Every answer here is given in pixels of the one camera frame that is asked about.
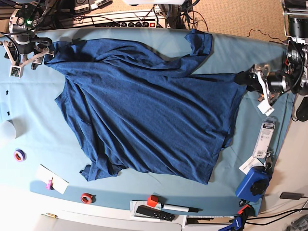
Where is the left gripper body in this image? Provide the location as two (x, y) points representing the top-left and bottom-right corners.
(250, 64), (290, 106)

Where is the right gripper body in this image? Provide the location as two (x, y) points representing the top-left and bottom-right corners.
(2, 36), (54, 71)

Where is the dark blue t-shirt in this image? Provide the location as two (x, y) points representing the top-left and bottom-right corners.
(44, 30), (246, 184)

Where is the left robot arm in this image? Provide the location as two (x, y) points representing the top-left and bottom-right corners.
(234, 0), (308, 107)

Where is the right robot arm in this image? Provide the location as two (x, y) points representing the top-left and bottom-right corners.
(0, 0), (57, 78)

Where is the orange black utility knife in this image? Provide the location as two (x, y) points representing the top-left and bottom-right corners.
(258, 93), (280, 103)

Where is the clear blister package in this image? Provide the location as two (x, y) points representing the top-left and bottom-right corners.
(252, 117), (277, 158)

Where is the white paper label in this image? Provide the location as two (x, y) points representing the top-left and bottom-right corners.
(239, 156), (263, 175)

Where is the white plastic cup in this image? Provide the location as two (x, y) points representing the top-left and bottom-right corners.
(0, 121), (17, 147)

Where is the blue box with knob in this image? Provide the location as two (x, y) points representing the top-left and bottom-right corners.
(235, 167), (273, 203)

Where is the purple tape roll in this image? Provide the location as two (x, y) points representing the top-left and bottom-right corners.
(13, 149), (26, 162)

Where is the black small device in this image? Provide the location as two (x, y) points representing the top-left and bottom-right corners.
(280, 192), (302, 200)

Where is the white power strip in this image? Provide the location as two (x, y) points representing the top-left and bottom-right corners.
(60, 8), (168, 28)

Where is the orange clamp bottom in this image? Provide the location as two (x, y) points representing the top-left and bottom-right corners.
(238, 204), (255, 216)

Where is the pink small toy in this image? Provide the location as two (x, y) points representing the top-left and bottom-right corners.
(46, 178), (54, 190)

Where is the white card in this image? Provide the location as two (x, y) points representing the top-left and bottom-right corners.
(36, 165), (69, 194)

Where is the blue clamp bottom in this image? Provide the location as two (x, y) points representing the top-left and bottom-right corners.
(219, 217), (246, 231)

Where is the white black marker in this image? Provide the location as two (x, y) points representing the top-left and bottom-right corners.
(161, 204), (202, 213)

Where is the red small block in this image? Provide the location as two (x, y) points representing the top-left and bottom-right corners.
(147, 195), (159, 207)

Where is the red tape roll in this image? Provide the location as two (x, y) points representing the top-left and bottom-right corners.
(80, 193), (93, 205)

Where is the black remote control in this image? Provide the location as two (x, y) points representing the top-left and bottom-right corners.
(136, 205), (176, 221)

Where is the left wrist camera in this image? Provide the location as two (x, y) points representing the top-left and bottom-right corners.
(257, 100), (274, 116)

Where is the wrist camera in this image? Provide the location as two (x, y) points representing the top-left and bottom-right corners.
(257, 100), (274, 116)
(9, 65), (24, 78)

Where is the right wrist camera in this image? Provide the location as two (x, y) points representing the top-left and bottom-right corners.
(9, 65), (24, 78)

